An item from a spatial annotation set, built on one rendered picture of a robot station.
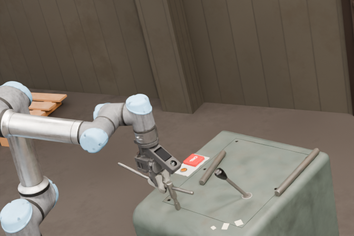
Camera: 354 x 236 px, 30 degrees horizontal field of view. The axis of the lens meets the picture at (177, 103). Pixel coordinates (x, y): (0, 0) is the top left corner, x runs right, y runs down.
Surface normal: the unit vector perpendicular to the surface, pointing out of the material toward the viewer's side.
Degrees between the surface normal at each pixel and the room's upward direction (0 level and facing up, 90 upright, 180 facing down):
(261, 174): 0
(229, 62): 90
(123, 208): 0
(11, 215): 8
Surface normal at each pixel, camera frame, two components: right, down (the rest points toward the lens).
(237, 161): -0.21, -0.87
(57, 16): -0.50, 0.48
